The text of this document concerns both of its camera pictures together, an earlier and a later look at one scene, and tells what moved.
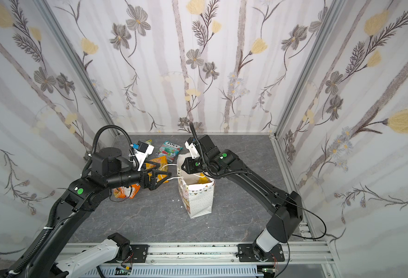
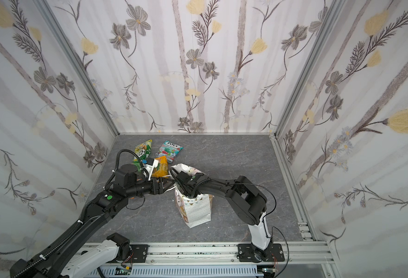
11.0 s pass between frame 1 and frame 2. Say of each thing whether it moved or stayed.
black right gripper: moved
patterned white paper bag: moved
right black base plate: stayed
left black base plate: stayed
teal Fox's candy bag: stayed
